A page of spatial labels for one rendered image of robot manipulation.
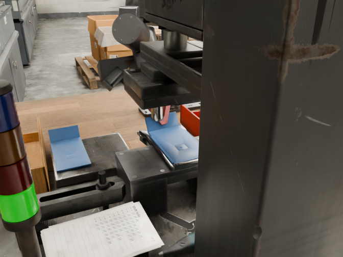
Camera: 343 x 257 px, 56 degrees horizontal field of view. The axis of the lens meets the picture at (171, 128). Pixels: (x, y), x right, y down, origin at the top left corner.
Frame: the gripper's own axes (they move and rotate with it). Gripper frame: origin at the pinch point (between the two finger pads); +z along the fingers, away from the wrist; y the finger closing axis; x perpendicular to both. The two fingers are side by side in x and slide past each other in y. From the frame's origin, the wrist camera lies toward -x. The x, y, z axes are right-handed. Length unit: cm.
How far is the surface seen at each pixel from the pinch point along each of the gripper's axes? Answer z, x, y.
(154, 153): 5.9, -5.3, 6.7
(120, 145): 2.9, -7.8, -11.6
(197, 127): 3.1, 12.0, -10.2
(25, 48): -164, -32, -432
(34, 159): 1.5, -26.9, -15.2
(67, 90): -76, 5, -341
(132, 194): 11.2, -12.0, 11.4
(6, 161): 1.8, -26.5, 30.1
